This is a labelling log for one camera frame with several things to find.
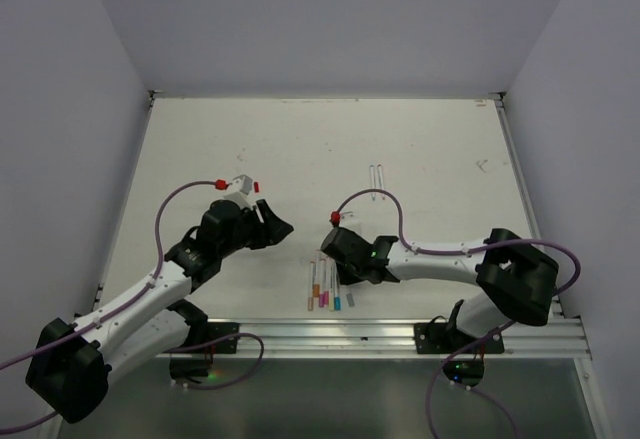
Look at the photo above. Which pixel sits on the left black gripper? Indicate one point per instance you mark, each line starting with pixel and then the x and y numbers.
pixel 274 229

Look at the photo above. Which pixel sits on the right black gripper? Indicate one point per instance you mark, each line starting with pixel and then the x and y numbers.
pixel 347 276

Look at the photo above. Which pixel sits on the blue cap pen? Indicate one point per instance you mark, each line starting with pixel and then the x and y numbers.
pixel 337 290

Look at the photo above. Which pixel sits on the light blue pen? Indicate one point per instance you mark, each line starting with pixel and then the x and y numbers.
pixel 373 182

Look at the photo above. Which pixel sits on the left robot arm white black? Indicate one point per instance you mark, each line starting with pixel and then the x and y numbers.
pixel 77 362

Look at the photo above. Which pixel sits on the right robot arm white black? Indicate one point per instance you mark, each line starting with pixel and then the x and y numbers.
pixel 516 279

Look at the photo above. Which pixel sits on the pink cap pen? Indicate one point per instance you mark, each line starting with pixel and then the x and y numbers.
pixel 323 283

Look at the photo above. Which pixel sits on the peach cap pen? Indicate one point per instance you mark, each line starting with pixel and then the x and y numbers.
pixel 311 285

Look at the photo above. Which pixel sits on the orange band pen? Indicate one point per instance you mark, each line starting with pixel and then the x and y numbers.
pixel 316 274

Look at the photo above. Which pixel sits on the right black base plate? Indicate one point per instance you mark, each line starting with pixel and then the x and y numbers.
pixel 468 329

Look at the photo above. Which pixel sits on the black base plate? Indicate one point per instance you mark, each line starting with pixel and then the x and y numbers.
pixel 468 329
pixel 210 338

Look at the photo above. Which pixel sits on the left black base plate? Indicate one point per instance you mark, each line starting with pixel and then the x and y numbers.
pixel 210 338

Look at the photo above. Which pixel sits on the aluminium mounting rail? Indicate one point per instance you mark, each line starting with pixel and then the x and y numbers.
pixel 346 339

